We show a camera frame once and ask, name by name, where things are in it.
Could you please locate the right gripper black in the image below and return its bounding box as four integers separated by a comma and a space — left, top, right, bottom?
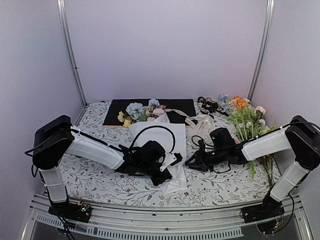
185, 147, 228, 172

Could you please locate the white wrapping paper sheet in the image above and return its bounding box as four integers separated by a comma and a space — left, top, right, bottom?
128, 115, 188, 194

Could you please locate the cream printed ribbon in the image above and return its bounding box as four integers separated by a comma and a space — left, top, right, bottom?
164, 108, 216, 140

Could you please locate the bouquet of fake flowers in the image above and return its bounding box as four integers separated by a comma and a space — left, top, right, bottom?
117, 98, 167, 128

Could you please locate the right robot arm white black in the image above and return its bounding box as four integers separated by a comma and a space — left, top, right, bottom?
185, 115, 320, 218

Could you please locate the pile of fake flowers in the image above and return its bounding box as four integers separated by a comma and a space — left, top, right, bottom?
218, 93, 278, 187

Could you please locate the pile of ribbons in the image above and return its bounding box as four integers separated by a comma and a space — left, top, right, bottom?
197, 96, 227, 116

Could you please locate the floral patterned tablecloth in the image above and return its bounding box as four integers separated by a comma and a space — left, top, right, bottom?
51, 101, 283, 208

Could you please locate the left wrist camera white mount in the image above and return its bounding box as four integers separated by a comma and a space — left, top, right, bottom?
159, 153, 183, 172

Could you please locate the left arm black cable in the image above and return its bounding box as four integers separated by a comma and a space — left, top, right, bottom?
129, 125, 176, 155

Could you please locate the aluminium front rail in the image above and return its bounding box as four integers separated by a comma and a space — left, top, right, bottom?
21, 194, 315, 240

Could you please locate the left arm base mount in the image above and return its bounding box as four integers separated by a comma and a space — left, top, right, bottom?
48, 200, 92, 223

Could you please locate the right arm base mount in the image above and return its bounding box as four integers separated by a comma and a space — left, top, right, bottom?
239, 196, 285, 235

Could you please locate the right aluminium frame post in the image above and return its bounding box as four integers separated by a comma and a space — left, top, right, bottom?
247, 0, 275, 101

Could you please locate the aluminium frame post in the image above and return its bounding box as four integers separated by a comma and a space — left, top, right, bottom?
247, 0, 275, 101
56, 0, 88, 108

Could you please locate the left aluminium frame post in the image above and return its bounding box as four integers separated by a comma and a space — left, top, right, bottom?
56, 0, 88, 108

